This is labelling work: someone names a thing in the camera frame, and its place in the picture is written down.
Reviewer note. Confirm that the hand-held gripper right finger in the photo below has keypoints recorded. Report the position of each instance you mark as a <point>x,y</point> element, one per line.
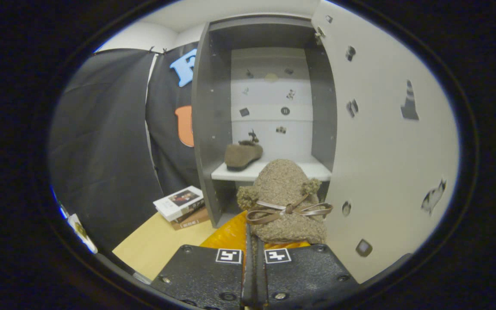
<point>261,280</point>

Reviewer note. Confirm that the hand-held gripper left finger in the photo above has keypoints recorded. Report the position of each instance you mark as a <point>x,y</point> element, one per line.
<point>248,280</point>

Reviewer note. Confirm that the brown fuzzy shoe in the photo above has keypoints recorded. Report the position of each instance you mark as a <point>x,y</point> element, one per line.
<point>241,156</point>
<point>282,181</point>

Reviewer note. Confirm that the grey shoe cabinet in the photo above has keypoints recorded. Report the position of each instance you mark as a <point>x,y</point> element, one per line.
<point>205,129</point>

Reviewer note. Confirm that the light grey shoe cabinet door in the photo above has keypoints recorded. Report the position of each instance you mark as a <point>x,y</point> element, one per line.
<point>381,150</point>

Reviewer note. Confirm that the brown book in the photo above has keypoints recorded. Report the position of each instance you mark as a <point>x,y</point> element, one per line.
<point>194,221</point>

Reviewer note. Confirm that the white book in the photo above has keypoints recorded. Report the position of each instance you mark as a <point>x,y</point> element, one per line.
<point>178,201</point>

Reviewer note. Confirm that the white patterned object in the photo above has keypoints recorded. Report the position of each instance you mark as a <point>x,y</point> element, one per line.
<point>82,234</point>

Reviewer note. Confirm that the black backdrop cloth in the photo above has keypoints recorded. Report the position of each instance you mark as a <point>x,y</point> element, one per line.
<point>101,129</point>

